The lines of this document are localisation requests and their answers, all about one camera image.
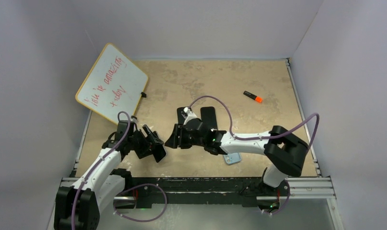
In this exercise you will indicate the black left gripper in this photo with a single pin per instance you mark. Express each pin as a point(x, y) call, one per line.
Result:
point(145, 150)

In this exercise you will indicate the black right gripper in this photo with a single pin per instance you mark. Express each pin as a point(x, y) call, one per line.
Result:
point(175, 142)

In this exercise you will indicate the black phone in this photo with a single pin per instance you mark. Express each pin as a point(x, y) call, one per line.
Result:
point(179, 115)

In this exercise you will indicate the black phone case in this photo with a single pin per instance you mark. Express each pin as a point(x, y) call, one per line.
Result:
point(208, 116)

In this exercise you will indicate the light blue phone case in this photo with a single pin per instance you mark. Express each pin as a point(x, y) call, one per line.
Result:
point(232, 158)

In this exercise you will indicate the phone with bright reflection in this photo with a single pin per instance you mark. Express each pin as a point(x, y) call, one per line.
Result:
point(159, 153)

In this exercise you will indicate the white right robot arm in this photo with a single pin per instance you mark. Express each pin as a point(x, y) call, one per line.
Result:
point(286, 151)

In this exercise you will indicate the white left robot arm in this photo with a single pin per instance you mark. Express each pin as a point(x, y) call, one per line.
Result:
point(79, 206)

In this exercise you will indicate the white whiteboard with red writing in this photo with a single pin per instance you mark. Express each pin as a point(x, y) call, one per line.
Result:
point(114, 84)

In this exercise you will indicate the black marker orange cap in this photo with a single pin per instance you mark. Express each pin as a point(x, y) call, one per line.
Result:
point(253, 96)

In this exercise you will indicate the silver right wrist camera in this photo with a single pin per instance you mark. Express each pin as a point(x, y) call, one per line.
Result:
point(188, 115)

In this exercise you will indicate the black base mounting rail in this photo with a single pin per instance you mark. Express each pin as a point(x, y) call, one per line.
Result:
point(243, 191)

